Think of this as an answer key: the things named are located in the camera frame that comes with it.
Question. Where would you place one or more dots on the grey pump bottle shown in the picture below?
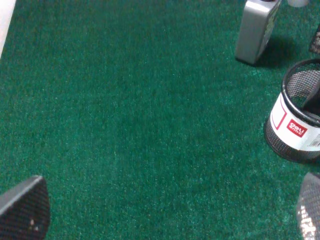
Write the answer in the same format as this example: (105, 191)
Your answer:
(257, 24)

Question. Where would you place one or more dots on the light blue bowl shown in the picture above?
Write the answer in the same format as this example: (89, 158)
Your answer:
(298, 3)

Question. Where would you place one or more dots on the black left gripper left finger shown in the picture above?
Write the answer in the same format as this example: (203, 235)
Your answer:
(25, 210)

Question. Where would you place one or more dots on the black mesh pen holder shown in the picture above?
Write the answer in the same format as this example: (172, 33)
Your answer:
(291, 132)

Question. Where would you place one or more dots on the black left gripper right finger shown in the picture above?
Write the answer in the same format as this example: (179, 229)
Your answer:
(308, 207)

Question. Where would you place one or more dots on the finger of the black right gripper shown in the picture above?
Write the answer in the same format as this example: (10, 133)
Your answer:
(314, 46)
(312, 102)

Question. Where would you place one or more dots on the green felt table cloth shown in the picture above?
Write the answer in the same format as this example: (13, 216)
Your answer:
(144, 124)

